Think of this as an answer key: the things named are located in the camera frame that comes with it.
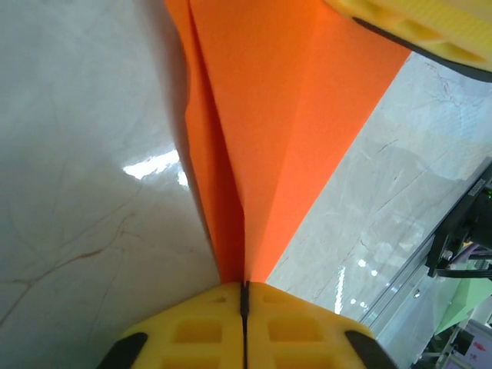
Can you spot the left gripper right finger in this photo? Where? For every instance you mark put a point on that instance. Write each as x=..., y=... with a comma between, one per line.
x=307, y=334

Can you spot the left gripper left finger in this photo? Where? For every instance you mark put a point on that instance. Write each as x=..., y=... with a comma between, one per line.
x=184, y=330

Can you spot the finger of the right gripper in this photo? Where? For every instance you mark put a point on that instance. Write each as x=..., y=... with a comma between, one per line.
x=442, y=23

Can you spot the orange paper sheet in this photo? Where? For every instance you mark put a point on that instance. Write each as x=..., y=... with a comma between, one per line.
x=269, y=115

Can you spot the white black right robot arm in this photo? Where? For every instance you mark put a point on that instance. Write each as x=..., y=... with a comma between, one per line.
x=465, y=215

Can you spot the green folded paper object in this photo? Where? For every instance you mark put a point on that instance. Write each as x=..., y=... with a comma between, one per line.
x=461, y=307

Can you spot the white box with red print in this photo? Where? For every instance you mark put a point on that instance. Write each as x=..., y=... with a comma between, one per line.
x=480, y=346

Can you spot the wide aluminium mounting rail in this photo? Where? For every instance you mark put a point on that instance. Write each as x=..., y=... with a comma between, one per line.
x=399, y=284

